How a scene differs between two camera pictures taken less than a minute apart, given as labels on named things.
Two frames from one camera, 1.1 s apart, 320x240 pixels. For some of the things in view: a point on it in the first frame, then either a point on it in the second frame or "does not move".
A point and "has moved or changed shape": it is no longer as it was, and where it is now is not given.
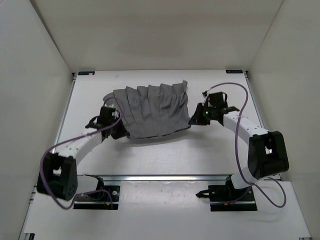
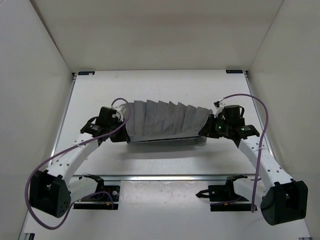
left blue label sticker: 86,73 does not move
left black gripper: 123,132 does not move
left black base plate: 98,201 does not move
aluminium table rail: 165,177 does not move
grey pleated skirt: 152,110 has moved or changed shape
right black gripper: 197,119 → 208,131
